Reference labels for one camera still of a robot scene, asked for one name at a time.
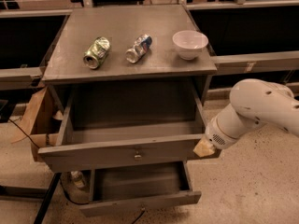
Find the grey drawer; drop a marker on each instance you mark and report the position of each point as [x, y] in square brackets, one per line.
[100, 131]
[138, 188]

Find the grey wooden drawer cabinet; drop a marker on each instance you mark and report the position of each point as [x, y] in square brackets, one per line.
[158, 71]

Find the small plastic bottle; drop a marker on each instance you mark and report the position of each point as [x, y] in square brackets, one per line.
[78, 179]

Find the black metal floor bar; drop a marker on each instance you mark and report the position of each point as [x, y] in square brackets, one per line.
[47, 199]

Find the grey bottom drawer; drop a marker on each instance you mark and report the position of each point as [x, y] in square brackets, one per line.
[138, 188]

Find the grey top drawer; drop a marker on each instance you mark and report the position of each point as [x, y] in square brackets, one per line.
[100, 131]

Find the crushed blue silver can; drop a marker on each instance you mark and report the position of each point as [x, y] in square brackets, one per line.
[139, 48]

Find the white bowl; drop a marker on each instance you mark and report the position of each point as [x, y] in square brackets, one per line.
[188, 43]

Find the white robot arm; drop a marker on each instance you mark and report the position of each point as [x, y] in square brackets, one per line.
[252, 104]

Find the brown cardboard box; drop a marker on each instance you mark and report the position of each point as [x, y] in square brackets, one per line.
[38, 122]

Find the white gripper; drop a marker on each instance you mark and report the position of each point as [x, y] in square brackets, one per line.
[217, 135]

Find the crushed green soda can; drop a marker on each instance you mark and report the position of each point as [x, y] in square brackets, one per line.
[97, 52]

